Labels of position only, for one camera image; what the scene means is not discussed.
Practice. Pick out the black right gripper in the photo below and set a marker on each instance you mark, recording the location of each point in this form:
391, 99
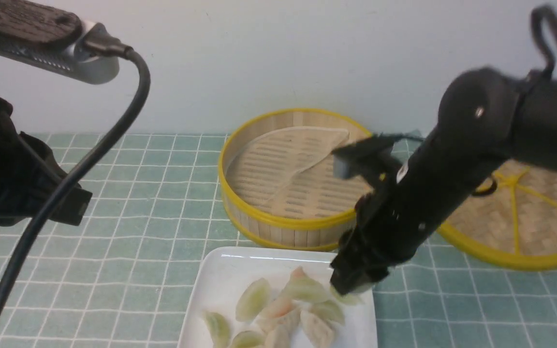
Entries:
404, 209

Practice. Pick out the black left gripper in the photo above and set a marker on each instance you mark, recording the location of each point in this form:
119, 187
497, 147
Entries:
29, 172

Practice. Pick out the pale green steamed dumpling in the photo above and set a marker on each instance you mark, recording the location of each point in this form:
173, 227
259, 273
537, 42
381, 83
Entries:
248, 339

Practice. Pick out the green checkered tablecloth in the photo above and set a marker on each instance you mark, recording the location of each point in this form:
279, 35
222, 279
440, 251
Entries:
123, 277

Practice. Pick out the white pleated dumpling on plate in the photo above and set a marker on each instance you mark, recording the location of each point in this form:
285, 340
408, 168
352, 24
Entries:
318, 331

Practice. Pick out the pink dumpling on plate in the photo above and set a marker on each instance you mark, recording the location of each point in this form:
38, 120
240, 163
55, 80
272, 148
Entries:
282, 304

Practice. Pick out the yellow rimmed bamboo steamer basket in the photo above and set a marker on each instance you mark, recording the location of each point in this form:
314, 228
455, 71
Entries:
311, 213

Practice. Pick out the yellow rimmed bamboo steamer lid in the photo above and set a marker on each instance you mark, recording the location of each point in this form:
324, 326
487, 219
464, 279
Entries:
514, 227

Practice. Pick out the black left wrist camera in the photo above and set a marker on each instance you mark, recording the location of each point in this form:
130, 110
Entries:
58, 41

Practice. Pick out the white square plate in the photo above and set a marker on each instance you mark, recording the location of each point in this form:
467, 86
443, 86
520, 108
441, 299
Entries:
227, 271

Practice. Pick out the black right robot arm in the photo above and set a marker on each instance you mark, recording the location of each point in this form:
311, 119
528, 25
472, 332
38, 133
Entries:
484, 119

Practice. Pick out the pale green dumpling on plate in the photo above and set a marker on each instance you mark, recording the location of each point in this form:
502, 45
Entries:
305, 289

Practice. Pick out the white steamer liner cloth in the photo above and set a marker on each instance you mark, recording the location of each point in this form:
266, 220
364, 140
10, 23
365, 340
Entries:
288, 152

